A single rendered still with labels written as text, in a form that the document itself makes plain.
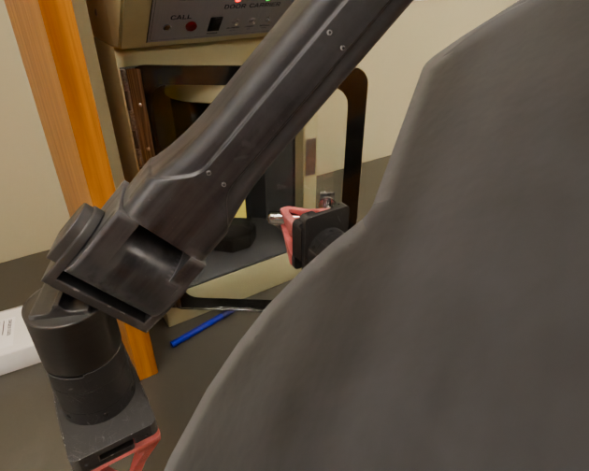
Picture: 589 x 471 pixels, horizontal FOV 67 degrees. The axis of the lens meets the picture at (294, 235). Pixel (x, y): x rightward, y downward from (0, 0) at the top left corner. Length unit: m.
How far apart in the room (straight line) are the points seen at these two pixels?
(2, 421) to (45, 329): 0.47
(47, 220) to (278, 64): 0.95
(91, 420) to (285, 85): 0.29
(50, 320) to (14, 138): 0.78
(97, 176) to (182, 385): 0.35
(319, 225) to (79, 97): 0.30
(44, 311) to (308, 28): 0.25
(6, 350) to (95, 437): 0.47
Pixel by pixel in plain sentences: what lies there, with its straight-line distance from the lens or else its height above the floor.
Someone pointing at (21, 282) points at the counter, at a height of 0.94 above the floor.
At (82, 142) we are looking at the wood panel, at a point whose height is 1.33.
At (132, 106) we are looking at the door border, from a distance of 0.64.
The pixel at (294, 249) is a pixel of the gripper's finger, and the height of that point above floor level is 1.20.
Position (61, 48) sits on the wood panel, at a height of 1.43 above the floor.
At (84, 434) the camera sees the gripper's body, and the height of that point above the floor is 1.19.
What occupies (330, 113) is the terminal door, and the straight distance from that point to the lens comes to 0.60.
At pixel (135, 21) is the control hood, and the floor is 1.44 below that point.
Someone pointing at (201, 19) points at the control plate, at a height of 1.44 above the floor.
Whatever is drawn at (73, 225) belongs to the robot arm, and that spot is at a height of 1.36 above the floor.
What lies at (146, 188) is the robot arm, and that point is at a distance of 0.28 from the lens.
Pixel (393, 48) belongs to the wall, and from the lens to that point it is 1.50.
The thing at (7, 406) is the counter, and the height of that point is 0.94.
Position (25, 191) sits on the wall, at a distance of 1.13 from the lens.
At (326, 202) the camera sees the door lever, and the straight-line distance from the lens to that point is 0.64.
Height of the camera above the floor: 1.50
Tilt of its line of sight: 32 degrees down
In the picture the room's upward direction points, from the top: straight up
